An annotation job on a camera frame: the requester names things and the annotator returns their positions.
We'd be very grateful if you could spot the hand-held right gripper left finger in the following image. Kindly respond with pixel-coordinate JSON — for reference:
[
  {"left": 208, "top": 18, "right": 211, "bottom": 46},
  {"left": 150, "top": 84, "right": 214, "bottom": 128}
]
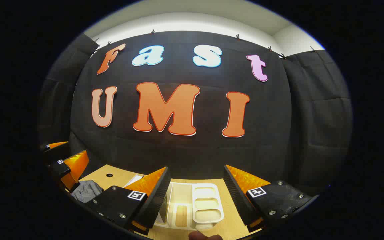
[{"left": 86, "top": 166, "right": 171, "bottom": 236}]

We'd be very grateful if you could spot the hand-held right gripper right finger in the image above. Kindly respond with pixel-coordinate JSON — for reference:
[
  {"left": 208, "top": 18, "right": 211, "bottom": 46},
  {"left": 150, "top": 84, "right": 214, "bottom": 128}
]
[{"left": 224, "top": 164, "right": 320, "bottom": 233}]

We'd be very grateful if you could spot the white bookshelf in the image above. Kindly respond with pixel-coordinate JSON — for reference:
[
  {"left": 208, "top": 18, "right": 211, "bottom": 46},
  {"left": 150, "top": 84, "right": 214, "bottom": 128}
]
[{"left": 155, "top": 182, "right": 225, "bottom": 230}]

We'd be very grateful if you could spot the blue cover book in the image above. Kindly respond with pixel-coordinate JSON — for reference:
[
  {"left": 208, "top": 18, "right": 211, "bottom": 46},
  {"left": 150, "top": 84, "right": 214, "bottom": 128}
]
[{"left": 124, "top": 173, "right": 145, "bottom": 188}]

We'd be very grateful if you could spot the grey schoolbag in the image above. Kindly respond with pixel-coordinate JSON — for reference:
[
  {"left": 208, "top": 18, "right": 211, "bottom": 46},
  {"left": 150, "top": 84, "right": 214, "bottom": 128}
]
[{"left": 71, "top": 180, "right": 104, "bottom": 204}]

